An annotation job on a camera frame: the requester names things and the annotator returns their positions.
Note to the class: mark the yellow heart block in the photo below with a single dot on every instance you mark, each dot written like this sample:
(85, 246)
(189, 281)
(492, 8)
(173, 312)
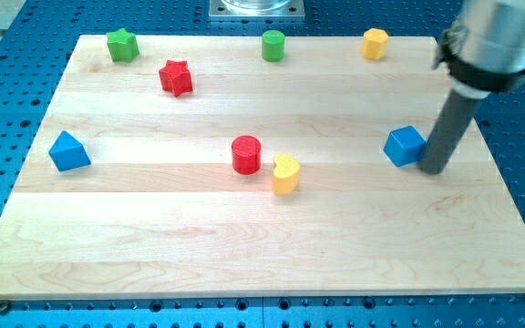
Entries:
(286, 174)

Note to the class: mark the red star block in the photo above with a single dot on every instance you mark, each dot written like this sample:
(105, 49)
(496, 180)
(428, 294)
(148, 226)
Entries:
(175, 77)

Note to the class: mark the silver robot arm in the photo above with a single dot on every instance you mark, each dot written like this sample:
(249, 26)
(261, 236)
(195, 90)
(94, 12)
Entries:
(484, 51)

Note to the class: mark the wooden board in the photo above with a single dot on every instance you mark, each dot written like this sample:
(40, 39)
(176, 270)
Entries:
(161, 213)

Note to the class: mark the left board clamp screw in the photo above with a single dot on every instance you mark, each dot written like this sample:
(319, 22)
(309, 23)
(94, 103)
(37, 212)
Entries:
(5, 306)

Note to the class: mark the green star block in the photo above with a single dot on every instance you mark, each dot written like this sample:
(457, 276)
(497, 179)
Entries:
(122, 45)

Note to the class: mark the red cylinder block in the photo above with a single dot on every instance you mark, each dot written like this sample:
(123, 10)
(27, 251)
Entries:
(246, 154)

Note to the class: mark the yellow hexagon block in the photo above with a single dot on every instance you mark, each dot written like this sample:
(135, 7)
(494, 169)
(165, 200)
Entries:
(374, 43)

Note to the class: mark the blue triangle block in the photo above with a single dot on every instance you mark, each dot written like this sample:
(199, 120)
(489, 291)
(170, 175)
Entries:
(68, 153)

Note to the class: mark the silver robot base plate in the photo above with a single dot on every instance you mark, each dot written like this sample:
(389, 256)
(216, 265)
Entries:
(228, 10)

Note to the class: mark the blue cube block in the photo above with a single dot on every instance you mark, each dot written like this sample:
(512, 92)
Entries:
(404, 146)

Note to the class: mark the green cylinder block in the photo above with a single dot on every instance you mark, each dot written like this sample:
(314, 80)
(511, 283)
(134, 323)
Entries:
(273, 45)

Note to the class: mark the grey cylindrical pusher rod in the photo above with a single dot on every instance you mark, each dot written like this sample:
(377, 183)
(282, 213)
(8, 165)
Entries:
(452, 122)

